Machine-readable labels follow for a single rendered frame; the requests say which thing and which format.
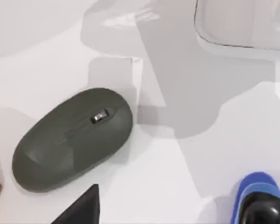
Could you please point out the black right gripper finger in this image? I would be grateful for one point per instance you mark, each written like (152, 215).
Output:
(86, 207)

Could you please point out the dark grey computer mouse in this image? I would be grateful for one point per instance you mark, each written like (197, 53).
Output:
(72, 140)

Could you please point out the blue and black stapler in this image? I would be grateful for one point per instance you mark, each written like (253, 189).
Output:
(259, 200)

